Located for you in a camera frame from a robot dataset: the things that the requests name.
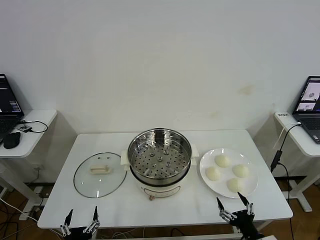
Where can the steel perforated steamer basket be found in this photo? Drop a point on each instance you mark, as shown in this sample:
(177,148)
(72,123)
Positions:
(160,150)

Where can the white round plate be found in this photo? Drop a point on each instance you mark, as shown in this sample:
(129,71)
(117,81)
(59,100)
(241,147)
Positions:
(220,187)

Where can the small black usb hub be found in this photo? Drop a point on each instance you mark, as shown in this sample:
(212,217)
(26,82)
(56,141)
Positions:
(24,128)

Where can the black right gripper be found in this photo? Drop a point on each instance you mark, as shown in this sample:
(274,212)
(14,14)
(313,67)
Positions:
(246,225)

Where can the grey laptop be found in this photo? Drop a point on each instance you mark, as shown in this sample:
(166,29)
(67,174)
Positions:
(310,122)

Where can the black computer mouse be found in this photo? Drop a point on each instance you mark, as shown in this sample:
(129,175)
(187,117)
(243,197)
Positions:
(11,140)

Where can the cream electric cooker base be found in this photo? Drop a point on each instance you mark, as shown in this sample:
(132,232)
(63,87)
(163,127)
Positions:
(162,187)

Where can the white steamed baozi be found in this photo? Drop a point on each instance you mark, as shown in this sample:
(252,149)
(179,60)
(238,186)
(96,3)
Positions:
(235,185)
(213,173)
(222,161)
(240,171)

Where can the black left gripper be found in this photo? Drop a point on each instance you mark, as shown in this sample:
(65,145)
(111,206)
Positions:
(80,235)

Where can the white side desk with mouse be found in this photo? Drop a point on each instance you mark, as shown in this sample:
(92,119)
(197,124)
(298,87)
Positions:
(30,145)

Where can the white side desk with label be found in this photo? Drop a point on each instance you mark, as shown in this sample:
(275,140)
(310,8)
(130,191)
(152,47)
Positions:
(310,150)

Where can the black laptop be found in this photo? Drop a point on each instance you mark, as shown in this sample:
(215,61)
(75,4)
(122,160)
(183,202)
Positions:
(7,100)

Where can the white table frame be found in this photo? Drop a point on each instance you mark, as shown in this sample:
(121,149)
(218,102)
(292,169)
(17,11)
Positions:
(175,237)

